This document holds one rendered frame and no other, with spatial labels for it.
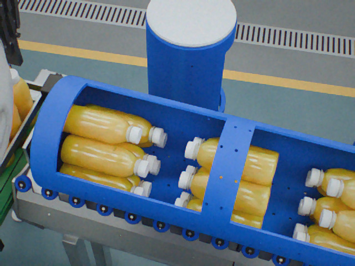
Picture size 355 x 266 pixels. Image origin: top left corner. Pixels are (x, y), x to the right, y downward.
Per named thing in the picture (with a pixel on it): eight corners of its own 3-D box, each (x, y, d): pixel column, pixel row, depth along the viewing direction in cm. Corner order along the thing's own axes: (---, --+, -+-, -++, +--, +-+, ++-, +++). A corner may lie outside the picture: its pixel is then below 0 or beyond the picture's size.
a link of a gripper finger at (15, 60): (14, 40, 110) (13, 42, 109) (22, 64, 116) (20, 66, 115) (1, 37, 110) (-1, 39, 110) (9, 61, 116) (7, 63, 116)
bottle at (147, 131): (75, 127, 133) (148, 146, 130) (84, 99, 134) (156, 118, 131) (84, 132, 140) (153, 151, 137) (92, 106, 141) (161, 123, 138)
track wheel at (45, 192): (57, 187, 138) (60, 184, 140) (41, 182, 139) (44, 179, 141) (55, 203, 140) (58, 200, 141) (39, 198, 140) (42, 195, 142)
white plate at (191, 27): (182, 59, 158) (182, 61, 159) (254, 20, 167) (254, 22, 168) (128, 5, 170) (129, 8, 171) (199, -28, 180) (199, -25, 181)
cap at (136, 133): (130, 128, 125) (137, 130, 125) (135, 123, 129) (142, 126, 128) (127, 144, 126) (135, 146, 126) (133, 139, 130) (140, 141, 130)
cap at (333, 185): (341, 180, 118) (333, 178, 118) (336, 198, 118) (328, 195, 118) (338, 179, 122) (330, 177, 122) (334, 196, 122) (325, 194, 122)
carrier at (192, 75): (176, 205, 230) (229, 172, 240) (182, 63, 158) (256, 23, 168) (138, 159, 243) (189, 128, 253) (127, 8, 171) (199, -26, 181)
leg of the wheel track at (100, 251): (110, 279, 226) (94, 207, 175) (96, 274, 227) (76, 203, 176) (115, 266, 230) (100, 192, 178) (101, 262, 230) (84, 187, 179)
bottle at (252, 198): (262, 223, 120) (181, 200, 123) (264, 210, 127) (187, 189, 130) (269, 194, 118) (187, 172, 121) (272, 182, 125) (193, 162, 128)
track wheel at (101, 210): (113, 203, 136) (115, 200, 138) (96, 198, 137) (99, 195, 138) (110, 219, 137) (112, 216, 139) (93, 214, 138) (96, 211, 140)
